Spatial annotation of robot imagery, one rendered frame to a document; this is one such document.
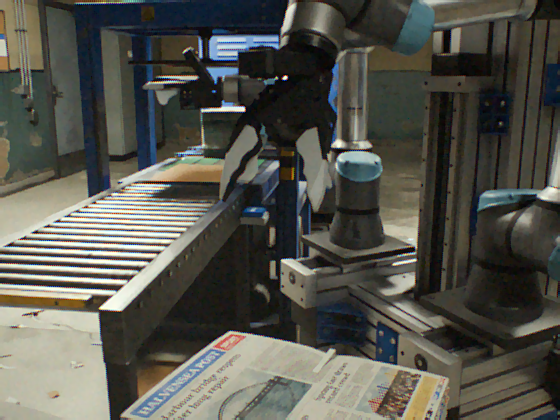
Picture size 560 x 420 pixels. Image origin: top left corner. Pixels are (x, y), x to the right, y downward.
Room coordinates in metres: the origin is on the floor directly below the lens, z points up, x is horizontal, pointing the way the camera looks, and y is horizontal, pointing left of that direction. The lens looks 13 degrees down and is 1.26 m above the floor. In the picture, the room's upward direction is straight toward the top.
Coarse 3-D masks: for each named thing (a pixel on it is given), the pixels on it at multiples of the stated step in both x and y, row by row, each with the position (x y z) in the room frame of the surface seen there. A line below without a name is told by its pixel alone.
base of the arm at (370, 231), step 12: (336, 216) 1.44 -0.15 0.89; (348, 216) 1.41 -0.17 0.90; (360, 216) 1.40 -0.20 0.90; (372, 216) 1.41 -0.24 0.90; (336, 228) 1.42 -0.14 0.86; (348, 228) 1.40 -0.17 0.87; (360, 228) 1.39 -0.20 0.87; (372, 228) 1.40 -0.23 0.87; (336, 240) 1.41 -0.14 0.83; (348, 240) 1.39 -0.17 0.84; (360, 240) 1.38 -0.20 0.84; (372, 240) 1.39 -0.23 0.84; (384, 240) 1.43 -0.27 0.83
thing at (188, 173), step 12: (180, 168) 2.75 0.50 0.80; (192, 168) 2.75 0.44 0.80; (204, 168) 2.75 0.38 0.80; (216, 168) 2.75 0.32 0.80; (156, 180) 2.42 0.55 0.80; (168, 180) 2.43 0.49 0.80; (180, 180) 2.43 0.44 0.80; (192, 180) 2.43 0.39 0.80; (204, 180) 2.43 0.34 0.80; (216, 180) 2.43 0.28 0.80
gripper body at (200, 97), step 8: (184, 80) 1.54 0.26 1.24; (192, 80) 1.54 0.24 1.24; (200, 80) 1.56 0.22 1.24; (184, 88) 1.56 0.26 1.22; (192, 88) 1.55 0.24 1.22; (200, 88) 1.57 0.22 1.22; (208, 88) 1.56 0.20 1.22; (216, 88) 1.56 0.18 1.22; (184, 96) 1.56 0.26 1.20; (192, 96) 1.55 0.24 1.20; (200, 96) 1.57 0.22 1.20; (208, 96) 1.57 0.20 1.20; (216, 96) 1.57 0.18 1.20; (184, 104) 1.55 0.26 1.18; (192, 104) 1.57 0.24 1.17; (200, 104) 1.57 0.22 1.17; (208, 104) 1.57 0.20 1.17; (216, 104) 1.57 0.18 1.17
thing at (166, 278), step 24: (240, 192) 2.18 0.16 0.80; (216, 216) 1.79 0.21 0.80; (240, 216) 2.15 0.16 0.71; (192, 240) 1.52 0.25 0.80; (216, 240) 1.78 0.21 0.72; (168, 264) 1.31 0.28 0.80; (192, 264) 1.51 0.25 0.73; (144, 288) 1.16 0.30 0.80; (168, 288) 1.30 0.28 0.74; (120, 312) 1.04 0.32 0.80; (144, 312) 1.15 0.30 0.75; (120, 336) 1.04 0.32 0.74; (144, 336) 1.14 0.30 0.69; (120, 360) 1.04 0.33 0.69
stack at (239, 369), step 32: (224, 352) 0.81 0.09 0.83; (256, 352) 0.81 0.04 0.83; (288, 352) 0.81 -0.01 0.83; (320, 352) 0.82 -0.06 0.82; (160, 384) 0.71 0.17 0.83; (192, 384) 0.71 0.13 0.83; (224, 384) 0.71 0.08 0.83; (256, 384) 0.72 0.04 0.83; (288, 384) 0.72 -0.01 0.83; (320, 384) 0.71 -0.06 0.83; (352, 384) 0.71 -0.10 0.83; (384, 384) 0.71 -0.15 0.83; (416, 384) 0.71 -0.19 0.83; (128, 416) 0.64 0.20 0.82; (160, 416) 0.64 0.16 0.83; (192, 416) 0.64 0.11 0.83; (224, 416) 0.64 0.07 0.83; (256, 416) 0.64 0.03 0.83; (288, 416) 0.64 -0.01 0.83; (320, 416) 0.64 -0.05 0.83; (352, 416) 0.63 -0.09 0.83; (384, 416) 0.63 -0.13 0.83; (416, 416) 0.63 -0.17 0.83
